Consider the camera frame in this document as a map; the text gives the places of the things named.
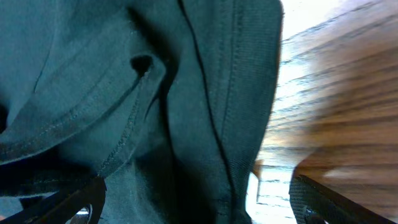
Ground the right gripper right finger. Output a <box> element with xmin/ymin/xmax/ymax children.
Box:
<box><xmin>289</xmin><ymin>175</ymin><xmax>394</xmax><ymax>224</ymax></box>

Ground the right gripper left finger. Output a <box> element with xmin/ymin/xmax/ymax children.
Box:
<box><xmin>1</xmin><ymin>177</ymin><xmax>106</xmax><ymax>224</ymax></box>

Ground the black t-shirt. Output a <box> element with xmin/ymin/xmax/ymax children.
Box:
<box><xmin>1</xmin><ymin>0</ymin><xmax>283</xmax><ymax>223</ymax></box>

